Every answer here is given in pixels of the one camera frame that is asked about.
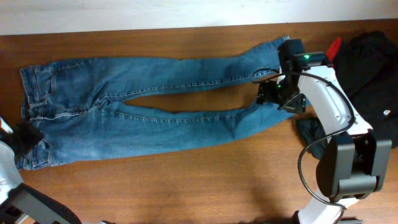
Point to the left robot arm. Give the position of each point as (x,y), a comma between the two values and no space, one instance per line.
(18,200)

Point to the dark grey cloth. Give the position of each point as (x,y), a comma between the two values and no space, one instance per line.
(310,130)

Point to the black garment with red trim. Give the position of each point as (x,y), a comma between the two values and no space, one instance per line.
(366,68)

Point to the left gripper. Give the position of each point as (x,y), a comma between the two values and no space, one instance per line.
(23,137)

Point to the blue denim jeans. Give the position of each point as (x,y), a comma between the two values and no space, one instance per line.
(80,106)

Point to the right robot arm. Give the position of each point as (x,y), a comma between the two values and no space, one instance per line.
(355,161)

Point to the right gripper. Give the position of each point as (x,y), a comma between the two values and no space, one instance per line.
(265,93)

